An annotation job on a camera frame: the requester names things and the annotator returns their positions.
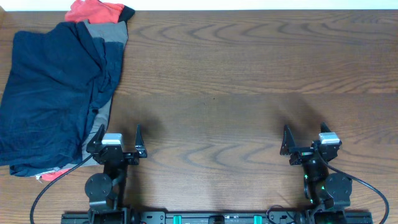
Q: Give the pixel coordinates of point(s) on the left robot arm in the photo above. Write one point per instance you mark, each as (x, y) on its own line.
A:
(106, 190)

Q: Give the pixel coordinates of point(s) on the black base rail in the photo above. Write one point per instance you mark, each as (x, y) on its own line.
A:
(273, 216)

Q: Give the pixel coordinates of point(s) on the navy shorts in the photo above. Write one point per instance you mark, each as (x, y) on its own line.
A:
(46, 101)
(110, 64)

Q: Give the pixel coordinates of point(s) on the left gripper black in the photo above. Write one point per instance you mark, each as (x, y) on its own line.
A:
(140, 151)

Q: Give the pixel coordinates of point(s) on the red garment with black trim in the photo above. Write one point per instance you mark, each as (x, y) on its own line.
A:
(97, 12)

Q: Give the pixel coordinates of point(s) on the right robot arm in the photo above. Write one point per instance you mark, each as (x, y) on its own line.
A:
(328, 193)

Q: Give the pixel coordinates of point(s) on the grey shorts in pile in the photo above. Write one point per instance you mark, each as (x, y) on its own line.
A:
(109, 33)

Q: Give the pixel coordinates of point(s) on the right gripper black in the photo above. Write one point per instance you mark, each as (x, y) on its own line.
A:
(288, 148)

